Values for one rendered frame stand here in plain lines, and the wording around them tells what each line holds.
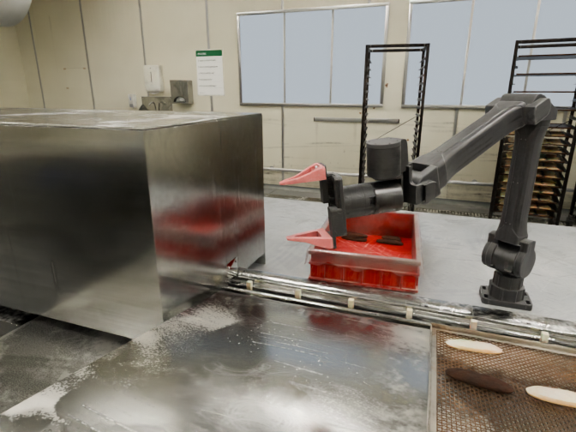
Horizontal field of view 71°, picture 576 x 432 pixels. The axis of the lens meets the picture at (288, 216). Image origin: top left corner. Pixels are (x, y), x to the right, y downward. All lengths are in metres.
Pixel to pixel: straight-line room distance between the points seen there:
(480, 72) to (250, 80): 2.86
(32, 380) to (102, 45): 6.60
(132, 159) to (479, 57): 4.79
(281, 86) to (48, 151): 4.88
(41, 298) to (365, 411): 0.79
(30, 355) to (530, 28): 5.17
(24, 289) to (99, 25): 6.42
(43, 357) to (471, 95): 4.92
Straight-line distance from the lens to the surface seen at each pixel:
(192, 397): 0.63
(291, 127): 5.66
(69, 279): 1.03
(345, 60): 5.43
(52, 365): 1.02
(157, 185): 0.81
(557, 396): 0.77
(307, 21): 5.62
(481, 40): 5.32
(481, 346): 0.87
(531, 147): 1.11
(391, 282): 1.19
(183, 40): 6.41
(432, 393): 0.69
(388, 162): 0.68
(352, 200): 0.68
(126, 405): 0.63
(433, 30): 5.33
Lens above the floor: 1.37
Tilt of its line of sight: 17 degrees down
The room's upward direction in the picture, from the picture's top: straight up
